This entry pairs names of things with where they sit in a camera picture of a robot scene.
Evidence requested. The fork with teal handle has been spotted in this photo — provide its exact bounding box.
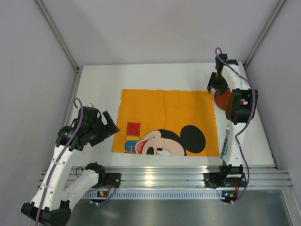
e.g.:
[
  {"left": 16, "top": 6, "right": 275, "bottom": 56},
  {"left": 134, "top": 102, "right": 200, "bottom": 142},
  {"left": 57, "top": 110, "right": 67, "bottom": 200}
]
[{"left": 220, "top": 125, "right": 230, "bottom": 159}]

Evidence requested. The red round plate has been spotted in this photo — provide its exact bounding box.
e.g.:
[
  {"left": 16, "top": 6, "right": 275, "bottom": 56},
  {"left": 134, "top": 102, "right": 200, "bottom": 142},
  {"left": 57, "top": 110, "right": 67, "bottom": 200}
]
[{"left": 214, "top": 88, "right": 231, "bottom": 111}]

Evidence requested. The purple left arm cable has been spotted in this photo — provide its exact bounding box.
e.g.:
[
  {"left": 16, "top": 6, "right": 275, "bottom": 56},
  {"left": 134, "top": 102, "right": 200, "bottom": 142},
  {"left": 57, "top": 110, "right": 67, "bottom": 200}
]
[{"left": 35, "top": 97, "right": 117, "bottom": 222}]

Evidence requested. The slotted grey cable duct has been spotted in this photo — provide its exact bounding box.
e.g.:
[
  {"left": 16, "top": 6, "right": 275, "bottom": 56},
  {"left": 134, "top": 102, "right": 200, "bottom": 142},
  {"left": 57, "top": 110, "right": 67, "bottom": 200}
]
[{"left": 81, "top": 190, "right": 237, "bottom": 200}]

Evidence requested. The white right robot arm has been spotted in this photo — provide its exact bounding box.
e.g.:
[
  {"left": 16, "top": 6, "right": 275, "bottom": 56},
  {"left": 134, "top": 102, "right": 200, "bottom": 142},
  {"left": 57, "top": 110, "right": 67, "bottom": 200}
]
[{"left": 207, "top": 48, "right": 258, "bottom": 169}]

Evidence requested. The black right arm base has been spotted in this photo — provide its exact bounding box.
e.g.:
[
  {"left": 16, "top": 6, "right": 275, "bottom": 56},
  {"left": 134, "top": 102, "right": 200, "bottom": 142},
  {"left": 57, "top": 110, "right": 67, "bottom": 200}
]
[{"left": 203, "top": 164, "right": 247, "bottom": 189}]

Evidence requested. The orange cartoon mouse towel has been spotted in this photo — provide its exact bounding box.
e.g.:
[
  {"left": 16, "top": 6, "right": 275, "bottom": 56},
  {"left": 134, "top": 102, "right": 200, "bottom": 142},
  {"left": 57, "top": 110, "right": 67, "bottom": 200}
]
[{"left": 111, "top": 89, "right": 220, "bottom": 157}]

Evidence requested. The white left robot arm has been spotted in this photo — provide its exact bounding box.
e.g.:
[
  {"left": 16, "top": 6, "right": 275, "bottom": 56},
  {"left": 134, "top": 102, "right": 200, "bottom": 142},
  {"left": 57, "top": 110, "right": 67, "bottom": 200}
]
[{"left": 21, "top": 106, "right": 120, "bottom": 226}]

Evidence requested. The aluminium mounting rail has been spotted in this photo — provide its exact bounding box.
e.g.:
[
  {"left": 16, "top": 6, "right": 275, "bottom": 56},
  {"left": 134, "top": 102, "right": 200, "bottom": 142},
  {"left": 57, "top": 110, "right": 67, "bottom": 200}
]
[{"left": 37, "top": 166, "right": 292, "bottom": 189}]

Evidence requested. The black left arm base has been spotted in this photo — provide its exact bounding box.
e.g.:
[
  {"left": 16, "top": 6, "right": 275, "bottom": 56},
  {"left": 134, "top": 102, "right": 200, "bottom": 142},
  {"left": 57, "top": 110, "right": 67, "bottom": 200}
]
[{"left": 93, "top": 173, "right": 121, "bottom": 188}]

